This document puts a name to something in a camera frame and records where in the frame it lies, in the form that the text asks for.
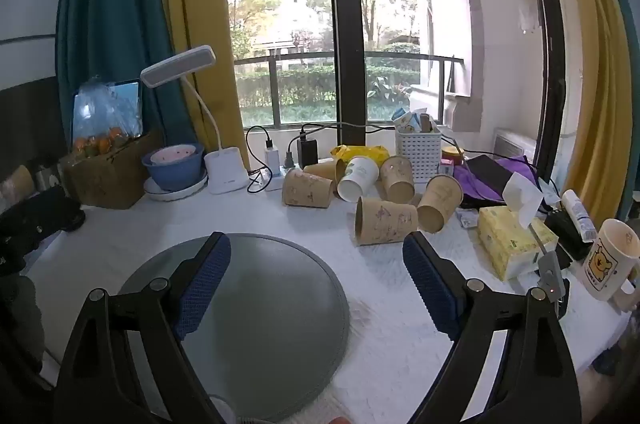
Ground black cable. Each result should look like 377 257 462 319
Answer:
245 121 398 169

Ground black window frame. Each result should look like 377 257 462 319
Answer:
322 0 368 165

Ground cardboard box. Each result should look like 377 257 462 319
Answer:
59 129 166 210

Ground white tablecloth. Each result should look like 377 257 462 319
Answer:
25 184 632 424

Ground white plastic basket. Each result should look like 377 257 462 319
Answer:
394 124 444 184

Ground yellow tissue pack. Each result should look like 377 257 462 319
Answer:
477 171 560 283

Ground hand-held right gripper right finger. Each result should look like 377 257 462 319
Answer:
402 231 583 424

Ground balcony railing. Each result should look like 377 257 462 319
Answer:
233 51 466 129

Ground white power strip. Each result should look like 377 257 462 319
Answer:
247 164 302 193

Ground plastic bag of oranges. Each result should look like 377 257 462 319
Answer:
71 78 147 157

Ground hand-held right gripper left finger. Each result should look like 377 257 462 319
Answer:
52 231 233 424

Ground white bear-print mug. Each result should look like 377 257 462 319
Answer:
582 218 640 303

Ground white plate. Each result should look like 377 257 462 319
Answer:
143 168 209 203

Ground purple cloth bag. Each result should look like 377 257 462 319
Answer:
452 154 540 211

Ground white green-print paper cup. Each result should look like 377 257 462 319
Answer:
337 156 381 203

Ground teal curtain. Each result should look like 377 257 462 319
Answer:
54 0 202 167

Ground white tube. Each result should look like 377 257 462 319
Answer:
560 189 599 241

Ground black case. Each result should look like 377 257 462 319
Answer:
543 208 592 261

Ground black pouch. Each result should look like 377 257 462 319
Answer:
462 155 517 207

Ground small blister packet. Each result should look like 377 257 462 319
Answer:
454 209 481 230

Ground black power adapter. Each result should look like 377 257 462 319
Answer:
297 131 320 170

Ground white desk lamp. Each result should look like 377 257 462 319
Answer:
140 45 249 195

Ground brown printed paper cup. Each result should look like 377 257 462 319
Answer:
379 155 416 205
354 196 419 247
416 174 464 235
303 158 347 185
282 168 335 209

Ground yellow lidded jar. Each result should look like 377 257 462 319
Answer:
440 145 467 168

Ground yellow snack packet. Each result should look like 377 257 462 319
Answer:
330 145 391 167

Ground grey round mat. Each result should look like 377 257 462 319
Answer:
117 232 350 423

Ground blue bowl with pink lid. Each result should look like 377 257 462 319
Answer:
141 142 206 193

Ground yellow curtain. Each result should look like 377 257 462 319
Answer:
159 0 252 177
539 0 637 227

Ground small cartons in basket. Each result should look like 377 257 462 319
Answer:
391 106 435 135

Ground white outdoor unit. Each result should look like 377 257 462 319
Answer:
492 128 540 167

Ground small grey device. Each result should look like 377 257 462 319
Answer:
536 250 570 305

